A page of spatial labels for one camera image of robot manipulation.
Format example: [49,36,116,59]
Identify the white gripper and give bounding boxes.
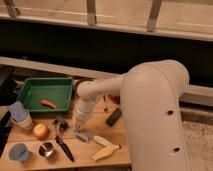
[73,98,99,132]

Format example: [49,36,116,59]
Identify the blue-grey towel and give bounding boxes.
[75,131,94,143]

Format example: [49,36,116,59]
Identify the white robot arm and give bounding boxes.
[73,60,190,171]

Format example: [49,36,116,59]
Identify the dark small toy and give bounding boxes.
[53,118,68,131]

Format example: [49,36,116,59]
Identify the white banana piece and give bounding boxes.
[93,135,113,146]

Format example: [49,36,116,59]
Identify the yellow corn cob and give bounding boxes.
[92,145,120,161]

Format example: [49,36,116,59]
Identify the orange apple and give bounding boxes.
[33,123,49,140]

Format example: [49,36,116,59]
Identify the black rectangular block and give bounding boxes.
[106,108,122,127]

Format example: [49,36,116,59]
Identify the red chili pepper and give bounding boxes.
[40,99,57,110]

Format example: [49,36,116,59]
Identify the metal cup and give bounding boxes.
[39,142,56,159]

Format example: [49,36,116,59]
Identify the dark grape bunch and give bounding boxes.
[111,96,120,104]

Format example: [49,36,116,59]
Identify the purple bowl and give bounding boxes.
[73,78,93,95]

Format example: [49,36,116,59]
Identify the green plastic tray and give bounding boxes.
[17,78,73,114]

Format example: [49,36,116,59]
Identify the white cup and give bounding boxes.
[12,111,33,130]

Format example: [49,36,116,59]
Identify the blue cloth in cup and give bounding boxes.
[9,101,28,122]

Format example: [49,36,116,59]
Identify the blue cup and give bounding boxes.
[9,143,30,162]

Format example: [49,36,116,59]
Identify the black-handled knife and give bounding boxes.
[55,126,75,162]

